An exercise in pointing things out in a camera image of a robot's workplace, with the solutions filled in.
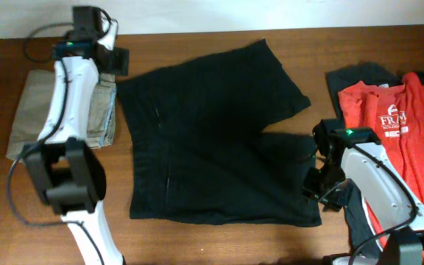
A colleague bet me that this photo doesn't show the black shorts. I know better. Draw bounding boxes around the black shorts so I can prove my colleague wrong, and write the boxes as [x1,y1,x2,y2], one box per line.
[117,40,322,227]

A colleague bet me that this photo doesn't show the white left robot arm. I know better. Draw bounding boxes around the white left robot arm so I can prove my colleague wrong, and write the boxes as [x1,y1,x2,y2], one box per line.
[16,5,129,264]

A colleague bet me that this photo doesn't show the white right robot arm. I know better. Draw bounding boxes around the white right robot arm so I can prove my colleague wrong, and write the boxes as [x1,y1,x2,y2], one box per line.
[303,119,424,264]

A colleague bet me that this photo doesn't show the folded khaki shorts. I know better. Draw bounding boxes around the folded khaki shorts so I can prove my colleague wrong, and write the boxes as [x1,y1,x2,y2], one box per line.
[6,70,116,160]

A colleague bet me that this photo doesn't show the black garment under red shirt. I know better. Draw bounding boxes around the black garment under red shirt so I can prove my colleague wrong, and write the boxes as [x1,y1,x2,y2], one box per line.
[325,61,424,258]

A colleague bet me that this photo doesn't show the red t-shirt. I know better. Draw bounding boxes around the red t-shirt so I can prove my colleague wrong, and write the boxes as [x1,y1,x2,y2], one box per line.
[336,71,424,264]

